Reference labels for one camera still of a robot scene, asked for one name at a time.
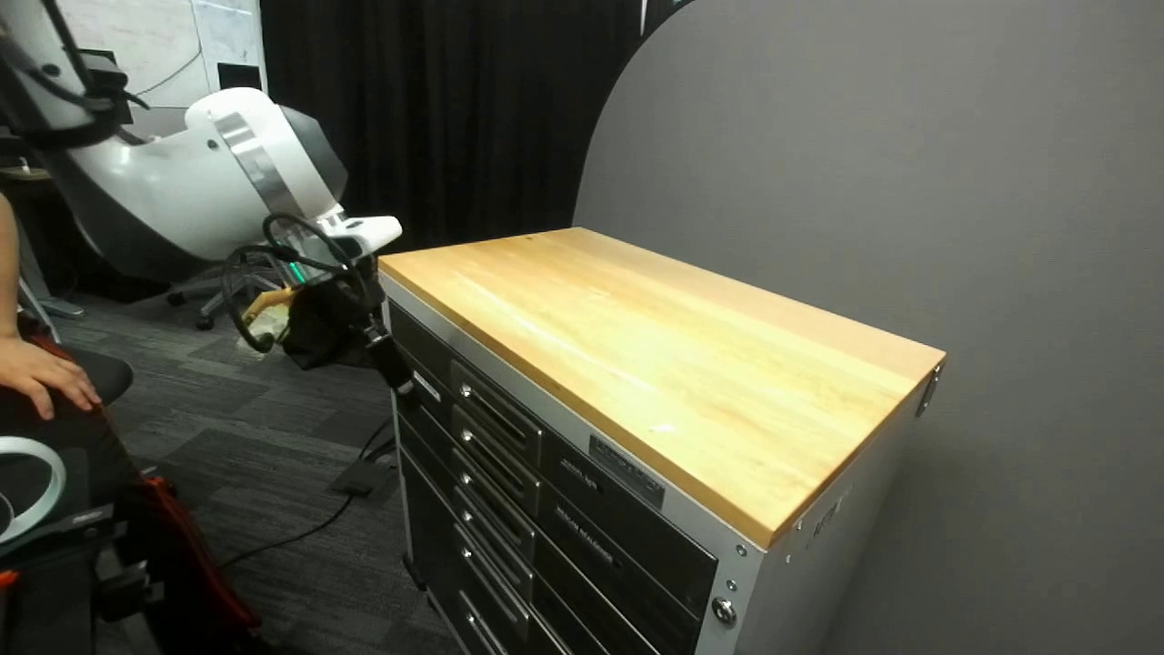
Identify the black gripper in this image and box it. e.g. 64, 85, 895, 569
284, 278, 421, 399

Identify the person's bare hand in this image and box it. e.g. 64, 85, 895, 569
0, 336, 104, 425

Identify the black curtain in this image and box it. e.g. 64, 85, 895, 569
260, 0, 695, 242

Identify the silver tool cabinet wooden top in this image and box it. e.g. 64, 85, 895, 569
376, 222, 949, 655

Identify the black red bag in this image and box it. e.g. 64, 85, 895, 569
89, 471, 264, 655

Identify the black trouser leg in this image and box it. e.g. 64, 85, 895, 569
0, 347, 140, 540

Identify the white VR controller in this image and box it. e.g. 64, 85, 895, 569
0, 433, 69, 546

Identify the grey rounded partition board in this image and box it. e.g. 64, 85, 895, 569
571, 0, 1164, 655

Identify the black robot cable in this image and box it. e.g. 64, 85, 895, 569
227, 212, 367, 357

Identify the black floor cable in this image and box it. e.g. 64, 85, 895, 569
216, 416, 405, 575

